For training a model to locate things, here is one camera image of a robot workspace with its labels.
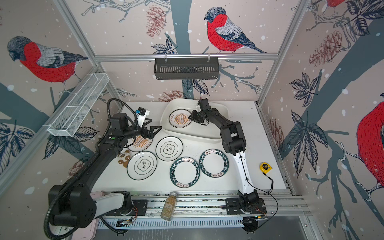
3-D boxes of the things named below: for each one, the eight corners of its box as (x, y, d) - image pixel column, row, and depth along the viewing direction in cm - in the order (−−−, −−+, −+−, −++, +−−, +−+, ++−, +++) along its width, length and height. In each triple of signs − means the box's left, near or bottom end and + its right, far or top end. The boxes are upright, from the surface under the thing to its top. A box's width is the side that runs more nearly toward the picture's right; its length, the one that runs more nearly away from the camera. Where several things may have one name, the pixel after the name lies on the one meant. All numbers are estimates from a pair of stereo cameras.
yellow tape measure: (265, 174, 86) (267, 173, 84) (257, 166, 89) (259, 165, 87) (271, 169, 88) (272, 168, 86) (263, 162, 91) (264, 160, 89)
